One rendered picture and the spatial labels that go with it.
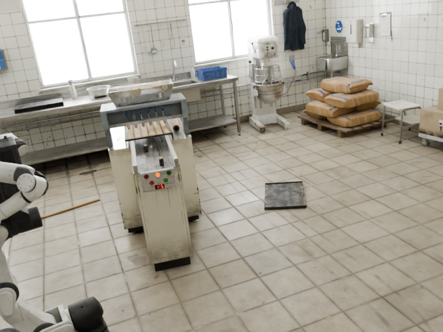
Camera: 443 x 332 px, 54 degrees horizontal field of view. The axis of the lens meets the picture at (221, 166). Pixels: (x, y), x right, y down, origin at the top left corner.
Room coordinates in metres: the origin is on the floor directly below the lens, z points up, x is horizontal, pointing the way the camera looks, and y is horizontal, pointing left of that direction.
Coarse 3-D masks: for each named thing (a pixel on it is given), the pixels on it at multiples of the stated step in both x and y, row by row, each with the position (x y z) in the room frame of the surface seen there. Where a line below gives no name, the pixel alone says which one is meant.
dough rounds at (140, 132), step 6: (126, 126) 4.10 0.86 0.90; (132, 126) 4.02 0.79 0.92; (138, 126) 3.97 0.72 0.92; (144, 126) 3.94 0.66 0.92; (150, 126) 3.92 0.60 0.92; (156, 126) 3.89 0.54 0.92; (162, 126) 3.86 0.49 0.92; (168, 126) 3.92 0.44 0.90; (126, 132) 3.88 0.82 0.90; (132, 132) 3.79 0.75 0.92; (138, 132) 3.75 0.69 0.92; (144, 132) 3.72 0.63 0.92; (150, 132) 3.70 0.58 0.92; (156, 132) 3.72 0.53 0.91; (162, 132) 3.73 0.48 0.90; (168, 132) 3.67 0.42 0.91; (126, 138) 3.67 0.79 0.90; (132, 138) 3.61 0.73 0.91
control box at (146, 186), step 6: (168, 168) 2.96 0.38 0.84; (144, 174) 2.91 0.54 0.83; (150, 174) 2.92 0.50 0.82; (162, 174) 2.93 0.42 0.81; (174, 174) 2.95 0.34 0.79; (144, 180) 2.91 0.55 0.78; (150, 180) 2.92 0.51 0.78; (156, 180) 2.93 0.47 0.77; (162, 180) 2.93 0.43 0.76; (168, 180) 2.94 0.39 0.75; (174, 180) 2.95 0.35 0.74; (144, 186) 2.91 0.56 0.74; (150, 186) 2.92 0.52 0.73; (162, 186) 2.93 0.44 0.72; (168, 186) 2.94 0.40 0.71
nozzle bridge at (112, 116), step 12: (180, 96) 3.84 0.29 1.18; (108, 108) 3.68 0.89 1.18; (120, 108) 3.62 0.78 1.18; (132, 108) 3.62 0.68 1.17; (144, 108) 3.72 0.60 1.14; (168, 108) 3.76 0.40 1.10; (180, 108) 3.78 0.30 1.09; (108, 120) 3.65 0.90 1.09; (120, 120) 3.68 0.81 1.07; (132, 120) 3.70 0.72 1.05; (144, 120) 3.67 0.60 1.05; (156, 120) 3.69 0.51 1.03; (108, 132) 3.68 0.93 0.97; (108, 144) 3.68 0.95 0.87
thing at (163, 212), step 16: (160, 144) 3.58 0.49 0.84; (144, 160) 3.20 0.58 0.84; (160, 160) 3.02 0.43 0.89; (176, 176) 2.98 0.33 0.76; (144, 192) 2.94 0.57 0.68; (160, 192) 2.96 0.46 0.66; (176, 192) 2.98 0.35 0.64; (144, 208) 2.93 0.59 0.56; (160, 208) 2.95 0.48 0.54; (176, 208) 2.97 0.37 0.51; (144, 224) 2.93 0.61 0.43; (160, 224) 2.95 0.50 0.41; (176, 224) 2.97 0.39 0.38; (160, 240) 2.95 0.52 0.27; (176, 240) 2.97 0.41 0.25; (160, 256) 2.94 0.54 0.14; (176, 256) 2.97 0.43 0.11
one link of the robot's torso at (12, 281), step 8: (0, 232) 1.96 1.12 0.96; (8, 232) 1.98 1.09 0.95; (0, 240) 1.95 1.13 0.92; (0, 248) 1.96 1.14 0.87; (0, 256) 1.95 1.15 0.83; (0, 264) 1.97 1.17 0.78; (8, 264) 2.07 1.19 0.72; (0, 272) 1.97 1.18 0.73; (8, 272) 1.98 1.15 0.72; (0, 280) 1.96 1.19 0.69; (8, 280) 1.98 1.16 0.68; (0, 288) 1.94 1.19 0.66; (16, 288) 1.98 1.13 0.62; (16, 296) 1.96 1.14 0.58
